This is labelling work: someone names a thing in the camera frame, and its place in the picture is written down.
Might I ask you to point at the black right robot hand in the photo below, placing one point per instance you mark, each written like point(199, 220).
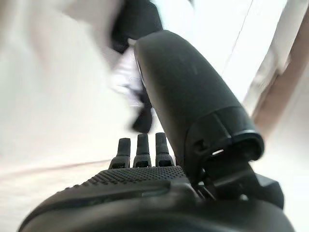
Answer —
point(183, 91)

